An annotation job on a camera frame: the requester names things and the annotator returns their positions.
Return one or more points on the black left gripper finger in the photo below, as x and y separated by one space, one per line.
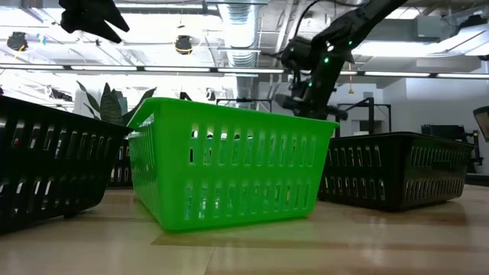
114 23
103 33

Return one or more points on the green plastic slotted basket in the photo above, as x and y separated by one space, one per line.
244 172

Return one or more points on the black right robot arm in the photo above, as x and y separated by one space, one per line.
363 19

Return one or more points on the linear ceiling light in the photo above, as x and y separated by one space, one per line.
177 69
344 72
462 75
30 67
248 70
397 73
103 68

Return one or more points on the black ceiling fixture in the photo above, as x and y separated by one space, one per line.
183 45
17 41

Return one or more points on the green snake plant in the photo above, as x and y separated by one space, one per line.
111 107

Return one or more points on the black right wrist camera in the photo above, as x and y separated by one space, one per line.
300 55

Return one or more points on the silver spiral ceiling duct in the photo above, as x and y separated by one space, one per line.
240 30

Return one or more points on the black aluminium rig frame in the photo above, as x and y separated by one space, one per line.
479 179

